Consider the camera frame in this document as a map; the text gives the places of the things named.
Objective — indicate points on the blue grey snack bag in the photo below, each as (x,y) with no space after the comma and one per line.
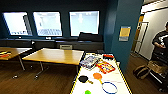
(89,62)

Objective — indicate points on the small clear box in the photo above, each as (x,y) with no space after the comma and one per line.
(66,47)

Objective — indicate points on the bright window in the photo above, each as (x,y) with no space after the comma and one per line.
(16,23)
(84,23)
(47,23)

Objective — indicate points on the red and black box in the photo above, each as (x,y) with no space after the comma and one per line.
(108,56)

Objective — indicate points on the orange snack bag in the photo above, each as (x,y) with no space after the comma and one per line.
(106,67)

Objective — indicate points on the orange ping-pong paddle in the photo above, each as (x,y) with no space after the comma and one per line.
(97,76)

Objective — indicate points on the black ping-pong paddle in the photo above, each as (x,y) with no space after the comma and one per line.
(83,79)

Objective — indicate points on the light wooden table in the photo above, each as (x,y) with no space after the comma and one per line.
(53,56)
(13,51)

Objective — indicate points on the yellow game table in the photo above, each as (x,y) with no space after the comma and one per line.
(116,78)

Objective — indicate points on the small green cup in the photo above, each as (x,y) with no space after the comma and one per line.
(87,92)

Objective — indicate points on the long dark bench sofa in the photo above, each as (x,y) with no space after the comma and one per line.
(26,42)

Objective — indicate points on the small orange object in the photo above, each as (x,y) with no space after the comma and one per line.
(5,55)

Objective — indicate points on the yellow wall poster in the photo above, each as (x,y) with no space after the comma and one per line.
(125,33)

